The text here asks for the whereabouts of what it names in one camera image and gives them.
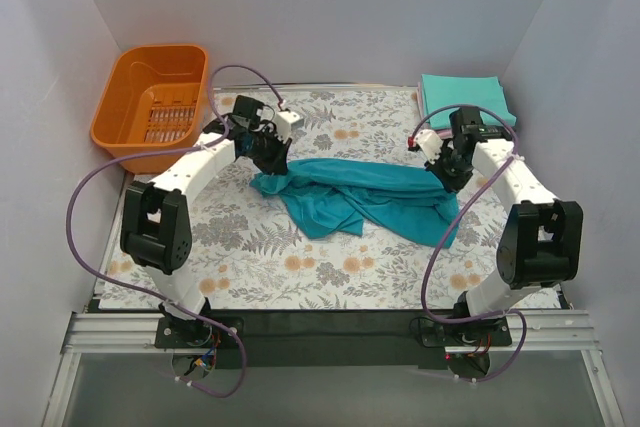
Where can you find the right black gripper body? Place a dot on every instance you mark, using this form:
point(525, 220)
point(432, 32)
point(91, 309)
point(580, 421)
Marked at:
point(451, 176)

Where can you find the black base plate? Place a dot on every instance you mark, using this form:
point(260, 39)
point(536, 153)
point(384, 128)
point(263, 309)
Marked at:
point(330, 338)

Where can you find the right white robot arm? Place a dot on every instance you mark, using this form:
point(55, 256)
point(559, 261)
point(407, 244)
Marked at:
point(540, 245)

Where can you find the teal t shirt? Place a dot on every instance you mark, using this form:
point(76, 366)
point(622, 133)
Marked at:
point(328, 195)

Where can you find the orange plastic basket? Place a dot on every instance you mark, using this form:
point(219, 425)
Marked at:
point(155, 100)

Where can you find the floral table mat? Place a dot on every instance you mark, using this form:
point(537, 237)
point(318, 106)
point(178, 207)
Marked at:
point(247, 253)

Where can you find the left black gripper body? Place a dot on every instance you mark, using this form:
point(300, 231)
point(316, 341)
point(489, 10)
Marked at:
point(273, 160)

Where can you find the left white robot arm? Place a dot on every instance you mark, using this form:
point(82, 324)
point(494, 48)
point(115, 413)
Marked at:
point(156, 227)

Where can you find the aluminium frame rail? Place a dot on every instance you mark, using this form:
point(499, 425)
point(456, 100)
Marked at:
point(120, 332)

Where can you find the folded mint green shirt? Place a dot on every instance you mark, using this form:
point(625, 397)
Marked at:
point(442, 91)

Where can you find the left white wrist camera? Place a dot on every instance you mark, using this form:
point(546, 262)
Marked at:
point(285, 122)

